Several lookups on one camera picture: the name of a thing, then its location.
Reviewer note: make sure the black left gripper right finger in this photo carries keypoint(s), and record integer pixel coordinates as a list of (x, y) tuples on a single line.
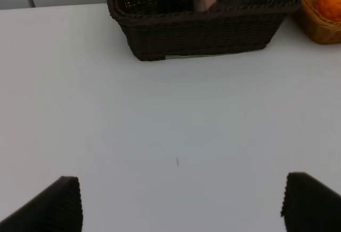
[(309, 205)]

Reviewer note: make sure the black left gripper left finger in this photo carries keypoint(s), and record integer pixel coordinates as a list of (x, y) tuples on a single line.
[(56, 208)]

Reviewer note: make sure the orange tangerine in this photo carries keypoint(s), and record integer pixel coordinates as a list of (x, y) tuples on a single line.
[(329, 9)]

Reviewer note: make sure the light brown wicker basket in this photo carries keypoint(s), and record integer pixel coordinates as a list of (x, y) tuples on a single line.
[(316, 27)]

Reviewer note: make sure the dark brown wicker basket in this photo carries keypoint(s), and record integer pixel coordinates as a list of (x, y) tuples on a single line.
[(155, 29)]

